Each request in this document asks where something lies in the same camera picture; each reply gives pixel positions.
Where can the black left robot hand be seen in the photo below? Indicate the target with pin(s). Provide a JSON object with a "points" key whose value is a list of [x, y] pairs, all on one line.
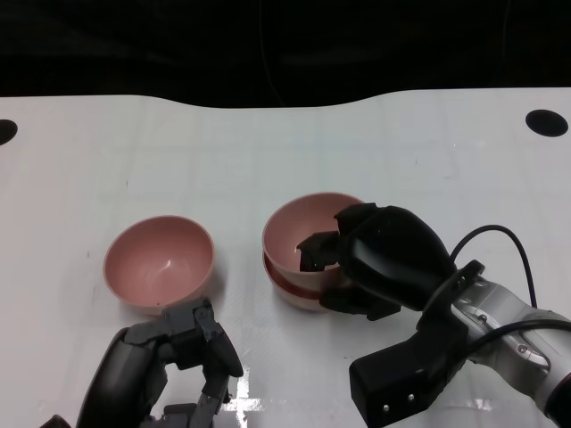
{"points": [[129, 379]]}

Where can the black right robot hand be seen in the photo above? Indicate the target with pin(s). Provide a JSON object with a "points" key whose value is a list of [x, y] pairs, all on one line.
{"points": [[392, 254]]}

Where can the pink plastic bowl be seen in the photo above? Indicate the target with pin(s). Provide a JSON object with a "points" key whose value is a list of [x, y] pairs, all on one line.
{"points": [[156, 263], [290, 232], [294, 301]]}

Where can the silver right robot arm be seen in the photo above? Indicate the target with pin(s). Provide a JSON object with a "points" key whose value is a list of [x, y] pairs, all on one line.
{"points": [[499, 303]]}

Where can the black round table grommet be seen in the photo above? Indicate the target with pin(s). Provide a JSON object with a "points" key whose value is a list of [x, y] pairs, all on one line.
{"points": [[6, 132], [546, 123]]}

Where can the black backdrop cloth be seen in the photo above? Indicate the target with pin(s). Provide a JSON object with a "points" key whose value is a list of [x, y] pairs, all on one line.
{"points": [[285, 44]]}

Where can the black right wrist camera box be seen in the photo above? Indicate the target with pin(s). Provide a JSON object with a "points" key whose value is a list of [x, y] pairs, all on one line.
{"points": [[392, 379]]}

